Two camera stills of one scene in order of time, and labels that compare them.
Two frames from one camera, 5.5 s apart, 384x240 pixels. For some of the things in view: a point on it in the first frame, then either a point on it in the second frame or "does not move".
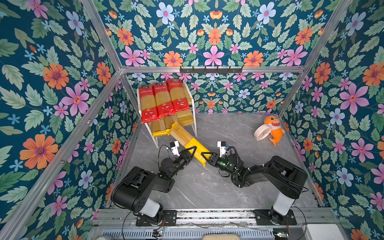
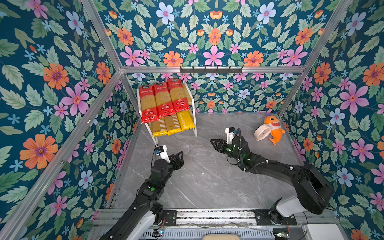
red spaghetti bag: x=164 y=104 does not move
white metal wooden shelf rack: x=147 y=127 does not move
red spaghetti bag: x=149 y=104 does not move
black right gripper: x=214 y=161 → x=221 y=142
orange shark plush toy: x=276 y=131 does not move
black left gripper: x=184 y=157 → x=180 y=162
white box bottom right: x=323 y=231 does not move
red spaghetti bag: x=180 y=96 does not move
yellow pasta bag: x=188 y=142 → x=185 y=120
